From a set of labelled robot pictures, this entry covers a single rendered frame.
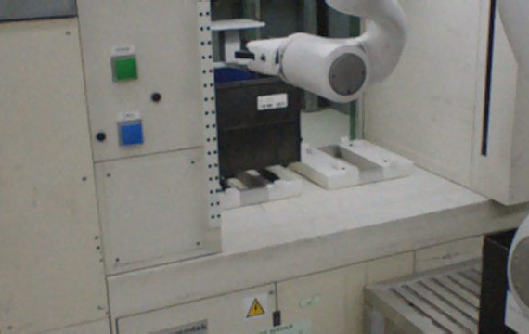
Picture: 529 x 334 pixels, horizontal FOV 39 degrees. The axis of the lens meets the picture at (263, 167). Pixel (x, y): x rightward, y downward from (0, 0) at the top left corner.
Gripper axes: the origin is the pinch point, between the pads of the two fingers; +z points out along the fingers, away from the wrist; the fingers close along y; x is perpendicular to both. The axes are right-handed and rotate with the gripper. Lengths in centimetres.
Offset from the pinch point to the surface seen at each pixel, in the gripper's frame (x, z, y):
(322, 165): -28.8, 12.5, 19.3
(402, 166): -29.6, 5.3, 34.9
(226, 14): -2, 76, 23
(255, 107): -12.3, 5.7, 1.3
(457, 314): -43, -33, 20
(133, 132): -8.4, -15.2, -27.8
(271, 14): -3, 76, 37
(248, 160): -22.6, 5.7, -0.7
